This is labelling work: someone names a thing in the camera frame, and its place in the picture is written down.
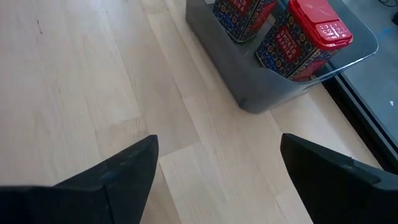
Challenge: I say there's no smoked paprika tin red lid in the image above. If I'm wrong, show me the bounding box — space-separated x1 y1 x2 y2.
212 0 279 44
254 0 354 82

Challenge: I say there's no black aluminium table frame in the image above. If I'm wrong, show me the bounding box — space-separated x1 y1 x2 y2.
322 73 398 175

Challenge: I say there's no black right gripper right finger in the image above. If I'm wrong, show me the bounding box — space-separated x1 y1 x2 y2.
280 133 398 224

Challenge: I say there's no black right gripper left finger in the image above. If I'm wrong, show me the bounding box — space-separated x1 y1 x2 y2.
0 134 160 224

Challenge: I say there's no grey tinted plastic bin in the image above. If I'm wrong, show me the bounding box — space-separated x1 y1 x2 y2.
185 0 379 114

